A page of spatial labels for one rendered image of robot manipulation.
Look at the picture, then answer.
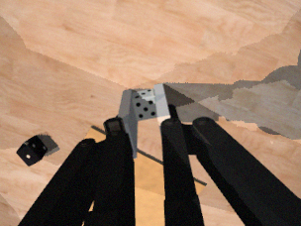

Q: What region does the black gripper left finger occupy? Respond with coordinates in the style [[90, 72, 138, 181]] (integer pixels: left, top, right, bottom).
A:
[[18, 89, 138, 226]]

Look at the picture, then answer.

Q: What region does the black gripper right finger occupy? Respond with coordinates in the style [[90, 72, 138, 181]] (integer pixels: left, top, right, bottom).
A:
[[153, 83, 301, 226]]

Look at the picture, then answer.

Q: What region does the white die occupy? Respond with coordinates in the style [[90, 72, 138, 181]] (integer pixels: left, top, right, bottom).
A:
[[132, 88, 157, 121]]

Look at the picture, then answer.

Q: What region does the orange flat mat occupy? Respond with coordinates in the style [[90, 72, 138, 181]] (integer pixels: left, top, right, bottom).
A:
[[84, 126, 165, 226]]

